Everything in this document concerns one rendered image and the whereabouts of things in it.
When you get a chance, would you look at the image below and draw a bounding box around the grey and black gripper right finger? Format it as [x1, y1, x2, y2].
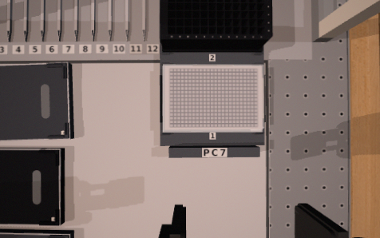
[295, 203, 349, 238]

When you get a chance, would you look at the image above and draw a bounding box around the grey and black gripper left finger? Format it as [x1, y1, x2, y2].
[158, 204, 186, 238]

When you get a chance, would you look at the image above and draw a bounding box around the black deep-well block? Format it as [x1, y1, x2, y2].
[160, 0, 273, 53]

